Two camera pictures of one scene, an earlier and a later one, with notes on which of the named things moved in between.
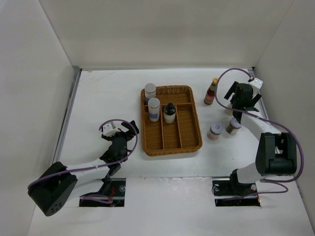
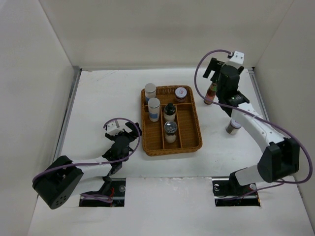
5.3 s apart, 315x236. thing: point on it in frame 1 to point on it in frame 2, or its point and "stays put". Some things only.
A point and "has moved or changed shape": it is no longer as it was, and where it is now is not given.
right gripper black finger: (232, 90) to (214, 65)
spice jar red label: (215, 129) to (180, 93)
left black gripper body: (121, 134) stays put
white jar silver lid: (150, 90) stays put
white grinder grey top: (229, 111) has moved or changed shape
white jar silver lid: (154, 104) stays put
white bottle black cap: (169, 113) stays put
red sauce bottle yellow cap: (210, 94) stays put
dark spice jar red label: (232, 127) stays put
